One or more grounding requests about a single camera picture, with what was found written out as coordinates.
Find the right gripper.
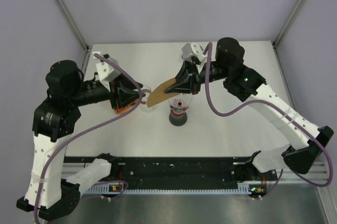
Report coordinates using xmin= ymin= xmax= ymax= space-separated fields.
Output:
xmin=164 ymin=61 xmax=230 ymax=96

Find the grey slotted cable duct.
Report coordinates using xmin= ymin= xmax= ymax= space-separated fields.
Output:
xmin=86 ymin=184 xmax=117 ymax=194

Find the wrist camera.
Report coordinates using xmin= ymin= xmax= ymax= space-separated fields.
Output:
xmin=96 ymin=62 xmax=121 ymax=91
xmin=181 ymin=43 xmax=206 ymax=65

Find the orange coffee filter box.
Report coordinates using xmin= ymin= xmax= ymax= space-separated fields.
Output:
xmin=113 ymin=101 xmax=136 ymax=115

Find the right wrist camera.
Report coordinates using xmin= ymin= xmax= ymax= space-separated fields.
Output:
xmin=181 ymin=43 xmax=206 ymax=65

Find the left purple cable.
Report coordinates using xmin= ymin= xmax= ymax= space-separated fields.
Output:
xmin=33 ymin=53 xmax=143 ymax=223

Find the purple cable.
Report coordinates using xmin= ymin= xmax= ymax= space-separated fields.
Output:
xmin=33 ymin=53 xmax=143 ymax=223
xmin=204 ymin=42 xmax=332 ymax=201

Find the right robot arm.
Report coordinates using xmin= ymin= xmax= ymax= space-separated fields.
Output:
xmin=164 ymin=37 xmax=334 ymax=180

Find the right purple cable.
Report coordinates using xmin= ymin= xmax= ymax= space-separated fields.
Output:
xmin=204 ymin=42 xmax=332 ymax=201

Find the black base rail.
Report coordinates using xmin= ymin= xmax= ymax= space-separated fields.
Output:
xmin=64 ymin=156 xmax=277 ymax=189

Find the brown paper coffee filter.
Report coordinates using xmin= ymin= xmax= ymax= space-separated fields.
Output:
xmin=146 ymin=78 xmax=178 ymax=108

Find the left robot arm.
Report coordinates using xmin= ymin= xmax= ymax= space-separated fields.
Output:
xmin=16 ymin=55 xmax=142 ymax=222

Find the clear glass dripper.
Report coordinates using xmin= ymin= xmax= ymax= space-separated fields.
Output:
xmin=168 ymin=94 xmax=193 ymax=113

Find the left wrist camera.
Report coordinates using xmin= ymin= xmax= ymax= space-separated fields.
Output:
xmin=96 ymin=62 xmax=121 ymax=91

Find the clear glass beaker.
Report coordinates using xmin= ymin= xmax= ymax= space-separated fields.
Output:
xmin=138 ymin=85 xmax=155 ymax=114

